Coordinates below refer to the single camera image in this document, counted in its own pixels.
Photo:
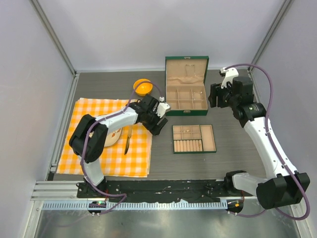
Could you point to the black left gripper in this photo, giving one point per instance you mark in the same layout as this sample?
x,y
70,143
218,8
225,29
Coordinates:
x,y
155,130

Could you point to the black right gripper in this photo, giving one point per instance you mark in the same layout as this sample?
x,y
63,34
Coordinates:
x,y
216,90

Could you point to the green jewelry tray insert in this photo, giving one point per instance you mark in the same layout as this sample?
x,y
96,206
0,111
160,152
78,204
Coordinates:
x,y
193,139

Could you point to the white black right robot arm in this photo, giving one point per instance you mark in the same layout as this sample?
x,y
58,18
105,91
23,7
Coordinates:
x,y
283,184

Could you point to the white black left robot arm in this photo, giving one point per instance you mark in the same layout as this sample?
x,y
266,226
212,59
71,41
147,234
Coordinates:
x,y
87,141

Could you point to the green jewelry box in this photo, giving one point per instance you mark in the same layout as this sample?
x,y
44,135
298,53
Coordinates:
x,y
185,78

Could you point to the orange bowl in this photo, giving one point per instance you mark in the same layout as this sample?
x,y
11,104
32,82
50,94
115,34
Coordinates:
x,y
142,87

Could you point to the beige bird pattern plate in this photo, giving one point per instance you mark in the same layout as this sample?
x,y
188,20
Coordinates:
x,y
112,138

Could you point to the orange white checkered cloth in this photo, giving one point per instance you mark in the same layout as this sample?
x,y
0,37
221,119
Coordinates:
x,y
113,161

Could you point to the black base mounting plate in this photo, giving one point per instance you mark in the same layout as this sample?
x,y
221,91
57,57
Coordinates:
x,y
168,191

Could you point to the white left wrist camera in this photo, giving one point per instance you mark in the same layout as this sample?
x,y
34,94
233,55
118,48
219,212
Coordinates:
x,y
162,108

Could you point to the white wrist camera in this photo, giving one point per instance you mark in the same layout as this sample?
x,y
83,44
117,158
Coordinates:
x,y
162,108
228,76

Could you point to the black handled knife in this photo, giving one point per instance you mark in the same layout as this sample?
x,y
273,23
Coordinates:
x,y
128,140

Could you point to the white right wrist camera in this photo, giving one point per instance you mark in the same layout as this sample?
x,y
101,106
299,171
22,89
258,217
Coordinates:
x,y
228,76

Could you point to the white slotted cable duct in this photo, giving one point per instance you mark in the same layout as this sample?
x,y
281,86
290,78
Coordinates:
x,y
99,205

